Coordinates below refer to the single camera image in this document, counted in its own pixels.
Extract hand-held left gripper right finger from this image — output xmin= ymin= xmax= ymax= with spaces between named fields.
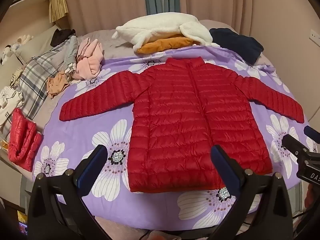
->
xmin=210 ymin=145 xmax=294 ymax=240

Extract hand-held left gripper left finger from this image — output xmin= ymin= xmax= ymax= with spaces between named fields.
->
xmin=27 ymin=144 xmax=108 ymax=240

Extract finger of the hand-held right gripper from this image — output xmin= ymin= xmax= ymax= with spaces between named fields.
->
xmin=281 ymin=134 xmax=310 ymax=157
xmin=303 ymin=125 xmax=320 ymax=143

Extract large red puffer jacket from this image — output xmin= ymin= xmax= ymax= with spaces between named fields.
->
xmin=59 ymin=57 xmax=305 ymax=193

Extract purple floral blanket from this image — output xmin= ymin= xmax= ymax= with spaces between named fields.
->
xmin=32 ymin=45 xmax=319 ymax=230

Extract small folded red puffer jacket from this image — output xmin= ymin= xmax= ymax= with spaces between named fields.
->
xmin=8 ymin=108 xmax=43 ymax=172

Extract small tan garment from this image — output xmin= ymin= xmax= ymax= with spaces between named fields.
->
xmin=47 ymin=72 xmax=70 ymax=99

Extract pink garment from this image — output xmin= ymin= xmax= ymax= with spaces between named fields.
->
xmin=72 ymin=37 xmax=104 ymax=81

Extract grey plaid cloth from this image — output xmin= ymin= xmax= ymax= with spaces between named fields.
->
xmin=19 ymin=47 xmax=66 ymax=120

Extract white printed garment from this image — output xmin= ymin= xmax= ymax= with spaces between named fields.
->
xmin=0 ymin=86 xmax=25 ymax=128

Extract grey garment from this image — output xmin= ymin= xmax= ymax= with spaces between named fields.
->
xmin=62 ymin=35 xmax=79 ymax=74

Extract navy blue garment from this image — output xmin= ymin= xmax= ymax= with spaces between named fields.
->
xmin=209 ymin=28 xmax=264 ymax=65

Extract printed beige pillow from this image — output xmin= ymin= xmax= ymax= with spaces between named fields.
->
xmin=0 ymin=55 xmax=26 ymax=90

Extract plain beige pillow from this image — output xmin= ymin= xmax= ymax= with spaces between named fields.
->
xmin=15 ymin=26 xmax=60 ymax=64

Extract dark brown garment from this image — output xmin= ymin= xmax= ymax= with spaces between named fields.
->
xmin=51 ymin=29 xmax=76 ymax=47

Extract mustard orange garment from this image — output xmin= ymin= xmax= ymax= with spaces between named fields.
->
xmin=137 ymin=37 xmax=198 ymax=54

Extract black and white plush toy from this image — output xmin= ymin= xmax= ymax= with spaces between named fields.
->
xmin=0 ymin=44 xmax=16 ymax=65

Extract cream plush toy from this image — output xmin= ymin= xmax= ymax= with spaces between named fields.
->
xmin=16 ymin=34 xmax=34 ymax=48

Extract pink curtain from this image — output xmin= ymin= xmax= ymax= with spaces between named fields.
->
xmin=179 ymin=0 xmax=313 ymax=37
xmin=61 ymin=0 xmax=148 ymax=35

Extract white fleece garment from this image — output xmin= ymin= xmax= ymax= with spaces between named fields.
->
xmin=112 ymin=12 xmax=220 ymax=53

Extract tan hanging tassel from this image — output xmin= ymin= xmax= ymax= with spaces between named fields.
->
xmin=49 ymin=0 xmax=69 ymax=23

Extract white wall socket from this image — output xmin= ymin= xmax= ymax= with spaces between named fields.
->
xmin=309 ymin=29 xmax=320 ymax=44

